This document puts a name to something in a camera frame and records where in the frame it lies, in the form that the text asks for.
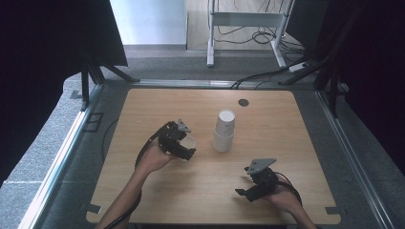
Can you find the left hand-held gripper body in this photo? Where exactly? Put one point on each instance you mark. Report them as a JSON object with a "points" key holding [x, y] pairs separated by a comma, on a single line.
{"points": [[170, 136]]}

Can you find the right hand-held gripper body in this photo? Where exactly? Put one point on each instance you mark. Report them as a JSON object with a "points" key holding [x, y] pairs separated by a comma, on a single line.
{"points": [[264, 181]]}

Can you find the person's right hand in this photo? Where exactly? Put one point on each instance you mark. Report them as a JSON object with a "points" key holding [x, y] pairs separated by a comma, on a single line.
{"points": [[285, 197]]}

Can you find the person's left hand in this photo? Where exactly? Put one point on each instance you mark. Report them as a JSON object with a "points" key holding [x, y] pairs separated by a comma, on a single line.
{"points": [[153, 159]]}

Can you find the round dark table grommet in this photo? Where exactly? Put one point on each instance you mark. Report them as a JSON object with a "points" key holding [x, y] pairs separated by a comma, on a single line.
{"points": [[243, 102]]}

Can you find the black tripod legs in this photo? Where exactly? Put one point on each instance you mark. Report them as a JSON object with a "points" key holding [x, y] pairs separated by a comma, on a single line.
{"points": [[85, 86]]}

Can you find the black stand legs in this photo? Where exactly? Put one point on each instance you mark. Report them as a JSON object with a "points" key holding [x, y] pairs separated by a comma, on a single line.
{"points": [[332, 92]]}

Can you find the white power strip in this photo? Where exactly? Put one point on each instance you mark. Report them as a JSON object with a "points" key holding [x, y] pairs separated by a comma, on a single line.
{"points": [[298, 67]]}

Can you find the white metal stand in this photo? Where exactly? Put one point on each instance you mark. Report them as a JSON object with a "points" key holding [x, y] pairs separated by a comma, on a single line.
{"points": [[245, 19]]}

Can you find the black curtain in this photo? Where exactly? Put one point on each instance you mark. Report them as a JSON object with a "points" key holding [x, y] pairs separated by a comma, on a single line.
{"points": [[375, 63], [47, 63]]}

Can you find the metal floor rail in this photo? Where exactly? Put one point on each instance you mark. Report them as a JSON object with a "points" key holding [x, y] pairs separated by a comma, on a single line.
{"points": [[184, 83], [60, 159], [350, 152]]}

